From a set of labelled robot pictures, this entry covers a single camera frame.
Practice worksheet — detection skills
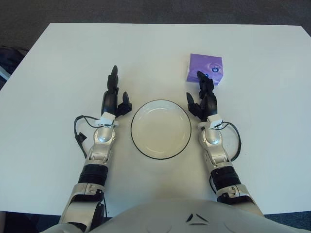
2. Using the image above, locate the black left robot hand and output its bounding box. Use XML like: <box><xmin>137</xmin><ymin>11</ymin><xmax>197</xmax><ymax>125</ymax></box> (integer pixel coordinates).
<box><xmin>101</xmin><ymin>65</ymin><xmax>133</xmax><ymax>119</ymax></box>

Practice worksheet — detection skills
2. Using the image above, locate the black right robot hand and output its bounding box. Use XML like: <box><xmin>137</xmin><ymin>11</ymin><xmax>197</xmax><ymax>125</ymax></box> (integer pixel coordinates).
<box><xmin>186</xmin><ymin>70</ymin><xmax>218</xmax><ymax>122</ymax></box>

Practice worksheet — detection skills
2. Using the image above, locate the purple tissue paper pack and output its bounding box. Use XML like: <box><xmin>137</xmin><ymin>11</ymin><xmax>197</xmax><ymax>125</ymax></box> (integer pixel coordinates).
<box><xmin>186</xmin><ymin>53</ymin><xmax>224</xmax><ymax>86</ymax></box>

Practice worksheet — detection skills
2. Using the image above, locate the white plate with black rim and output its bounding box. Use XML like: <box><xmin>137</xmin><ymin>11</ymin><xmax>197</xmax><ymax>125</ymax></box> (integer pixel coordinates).
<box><xmin>130</xmin><ymin>99</ymin><xmax>192</xmax><ymax>160</ymax></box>

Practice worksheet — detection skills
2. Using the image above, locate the black bag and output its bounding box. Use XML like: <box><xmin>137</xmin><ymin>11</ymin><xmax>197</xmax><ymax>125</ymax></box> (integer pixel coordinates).
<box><xmin>0</xmin><ymin>46</ymin><xmax>29</xmax><ymax>81</ymax></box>

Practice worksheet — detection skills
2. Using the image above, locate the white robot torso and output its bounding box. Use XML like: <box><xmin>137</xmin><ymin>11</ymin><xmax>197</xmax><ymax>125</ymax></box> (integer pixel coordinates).
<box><xmin>45</xmin><ymin>198</ymin><xmax>311</xmax><ymax>233</ymax></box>

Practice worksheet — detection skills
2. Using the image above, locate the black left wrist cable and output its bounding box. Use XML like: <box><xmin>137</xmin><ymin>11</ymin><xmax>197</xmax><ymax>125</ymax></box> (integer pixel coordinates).
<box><xmin>73</xmin><ymin>115</ymin><xmax>115</xmax><ymax>158</ymax></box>

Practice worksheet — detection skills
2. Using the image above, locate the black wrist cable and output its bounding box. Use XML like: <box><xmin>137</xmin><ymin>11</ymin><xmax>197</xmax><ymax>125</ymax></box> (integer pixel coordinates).
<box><xmin>213</xmin><ymin>121</ymin><xmax>242</xmax><ymax>162</ymax></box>
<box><xmin>73</xmin><ymin>115</ymin><xmax>115</xmax><ymax>158</ymax></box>

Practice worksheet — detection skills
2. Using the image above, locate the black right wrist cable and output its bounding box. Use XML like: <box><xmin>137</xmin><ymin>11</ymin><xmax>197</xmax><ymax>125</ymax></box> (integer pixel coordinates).
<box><xmin>213</xmin><ymin>121</ymin><xmax>242</xmax><ymax>162</ymax></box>

